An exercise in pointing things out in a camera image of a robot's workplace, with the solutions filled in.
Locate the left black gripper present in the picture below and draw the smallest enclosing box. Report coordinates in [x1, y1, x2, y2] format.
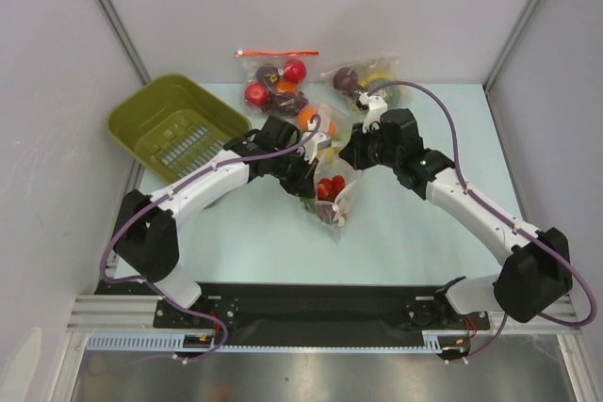
[269, 148, 318, 199]

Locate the fake strawberry bunch with leaves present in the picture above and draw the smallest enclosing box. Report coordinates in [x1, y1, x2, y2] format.
[303, 174, 347, 228]

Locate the polka dot strawberry bag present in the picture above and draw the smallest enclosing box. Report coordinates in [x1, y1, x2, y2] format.
[300, 156, 364, 243]

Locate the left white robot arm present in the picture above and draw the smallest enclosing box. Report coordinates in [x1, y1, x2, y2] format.
[108, 114, 321, 327]

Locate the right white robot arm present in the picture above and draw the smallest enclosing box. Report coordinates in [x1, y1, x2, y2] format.
[339, 109, 573, 328]

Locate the blue zip citrus bag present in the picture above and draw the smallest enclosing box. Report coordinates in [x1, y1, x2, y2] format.
[295, 104, 351, 165]

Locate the clear bag with melon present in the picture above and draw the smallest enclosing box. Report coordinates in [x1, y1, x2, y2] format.
[320, 55, 412, 112]

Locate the red zip fruit bag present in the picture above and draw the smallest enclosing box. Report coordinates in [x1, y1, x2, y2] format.
[235, 49, 319, 118]

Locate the olive green plastic basket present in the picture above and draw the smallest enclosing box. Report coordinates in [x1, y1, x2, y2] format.
[106, 74, 252, 185]

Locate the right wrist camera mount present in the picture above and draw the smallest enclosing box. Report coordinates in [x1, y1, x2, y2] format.
[356, 93, 388, 134]

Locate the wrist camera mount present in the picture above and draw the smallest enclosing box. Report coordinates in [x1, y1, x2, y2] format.
[356, 93, 388, 134]
[302, 131, 332, 163]

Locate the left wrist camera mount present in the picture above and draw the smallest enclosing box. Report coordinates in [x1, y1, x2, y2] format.
[302, 131, 332, 163]

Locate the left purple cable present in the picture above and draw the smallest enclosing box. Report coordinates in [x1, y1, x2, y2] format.
[100, 113, 324, 368]

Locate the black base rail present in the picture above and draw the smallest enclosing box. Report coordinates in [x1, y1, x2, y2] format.
[93, 281, 491, 346]

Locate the white cable duct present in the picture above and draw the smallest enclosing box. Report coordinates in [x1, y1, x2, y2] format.
[86, 331, 469, 354]

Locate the aluminium frame post right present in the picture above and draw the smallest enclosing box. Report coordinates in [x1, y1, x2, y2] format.
[482, 0, 544, 95]

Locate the aluminium frame post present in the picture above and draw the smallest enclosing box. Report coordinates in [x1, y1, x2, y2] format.
[482, 0, 544, 95]
[94, 0, 152, 86]

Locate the aluminium frame post left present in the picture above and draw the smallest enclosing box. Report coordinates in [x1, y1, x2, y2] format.
[94, 0, 152, 86]

